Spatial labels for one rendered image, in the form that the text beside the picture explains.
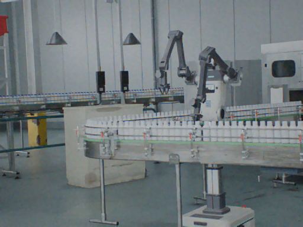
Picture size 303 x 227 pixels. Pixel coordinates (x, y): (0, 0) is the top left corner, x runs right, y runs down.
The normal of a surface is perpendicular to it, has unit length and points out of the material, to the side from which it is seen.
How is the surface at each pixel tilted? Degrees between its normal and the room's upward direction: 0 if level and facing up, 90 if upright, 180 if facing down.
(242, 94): 90
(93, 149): 90
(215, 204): 90
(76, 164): 90
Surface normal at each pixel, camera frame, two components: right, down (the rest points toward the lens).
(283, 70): -0.77, 0.07
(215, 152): -0.53, 0.07
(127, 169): 0.65, 0.01
